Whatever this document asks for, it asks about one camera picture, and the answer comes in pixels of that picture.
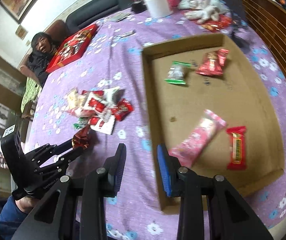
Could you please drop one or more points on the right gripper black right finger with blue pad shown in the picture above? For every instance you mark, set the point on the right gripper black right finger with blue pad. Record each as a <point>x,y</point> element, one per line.
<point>168,166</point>

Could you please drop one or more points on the white red snack packet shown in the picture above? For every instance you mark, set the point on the white red snack packet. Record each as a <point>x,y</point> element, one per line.
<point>99,125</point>

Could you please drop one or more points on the white plastic jar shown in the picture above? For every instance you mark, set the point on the white plastic jar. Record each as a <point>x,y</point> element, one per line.
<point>158,8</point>

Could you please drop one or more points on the dark sofa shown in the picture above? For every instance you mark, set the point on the dark sofa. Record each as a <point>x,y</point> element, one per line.
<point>93,11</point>

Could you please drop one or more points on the pink snack bar wrapper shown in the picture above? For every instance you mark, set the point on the pink snack bar wrapper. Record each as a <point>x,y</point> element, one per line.
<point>190,149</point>

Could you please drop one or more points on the small black cup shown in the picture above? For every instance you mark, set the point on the small black cup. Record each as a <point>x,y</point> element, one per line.
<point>138,6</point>

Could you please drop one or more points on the green clear candy packet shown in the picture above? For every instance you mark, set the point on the green clear candy packet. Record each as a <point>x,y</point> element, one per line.
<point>177,73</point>

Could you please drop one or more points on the white cloth gloves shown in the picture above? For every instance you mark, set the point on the white cloth gloves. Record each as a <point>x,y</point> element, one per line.
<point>203,10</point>

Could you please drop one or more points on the shallow cardboard tray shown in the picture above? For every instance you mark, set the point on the shallow cardboard tray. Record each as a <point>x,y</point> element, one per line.
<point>238,96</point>

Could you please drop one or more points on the shiny red snack bag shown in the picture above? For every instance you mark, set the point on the shiny red snack bag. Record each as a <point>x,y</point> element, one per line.
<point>213,63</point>

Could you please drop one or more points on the small wrapped candy stick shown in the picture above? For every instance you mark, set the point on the small wrapped candy stick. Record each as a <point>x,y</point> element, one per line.
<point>127,34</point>

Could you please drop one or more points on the blue sleeve left forearm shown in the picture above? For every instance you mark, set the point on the blue sleeve left forearm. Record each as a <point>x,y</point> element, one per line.
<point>10,219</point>

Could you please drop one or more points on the dark red gold snack bag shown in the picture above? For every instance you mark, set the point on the dark red gold snack bag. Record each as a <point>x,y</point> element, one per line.
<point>81,138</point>

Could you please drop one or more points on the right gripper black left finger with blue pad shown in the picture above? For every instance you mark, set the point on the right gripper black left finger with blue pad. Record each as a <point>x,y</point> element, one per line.
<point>114,171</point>

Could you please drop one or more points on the purple floral tablecloth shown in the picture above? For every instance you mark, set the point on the purple floral tablecloth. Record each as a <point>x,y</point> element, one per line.
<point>111,70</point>

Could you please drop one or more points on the red yellow candy bar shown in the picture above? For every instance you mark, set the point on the red yellow candy bar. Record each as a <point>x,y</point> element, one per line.
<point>238,148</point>

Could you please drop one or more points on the small red candy packet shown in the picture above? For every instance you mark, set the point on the small red candy packet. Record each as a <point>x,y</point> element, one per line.
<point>123,108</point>

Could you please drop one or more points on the person's left hand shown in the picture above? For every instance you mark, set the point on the person's left hand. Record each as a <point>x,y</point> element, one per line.
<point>26,204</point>

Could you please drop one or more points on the seated person dark hair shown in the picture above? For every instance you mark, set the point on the seated person dark hair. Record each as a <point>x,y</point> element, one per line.
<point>43,50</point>

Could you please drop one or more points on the red gift snack box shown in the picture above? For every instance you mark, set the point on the red gift snack box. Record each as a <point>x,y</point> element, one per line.
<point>72,48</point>

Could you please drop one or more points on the wooden cabinet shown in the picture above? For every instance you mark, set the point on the wooden cabinet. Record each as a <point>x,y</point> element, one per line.
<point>270,35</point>

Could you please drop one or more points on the red gold foil packet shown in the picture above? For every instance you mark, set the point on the red gold foil packet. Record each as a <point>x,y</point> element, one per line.
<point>215,26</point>

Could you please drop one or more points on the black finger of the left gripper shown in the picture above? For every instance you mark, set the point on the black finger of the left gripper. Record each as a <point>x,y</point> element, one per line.
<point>43,153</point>
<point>60,165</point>

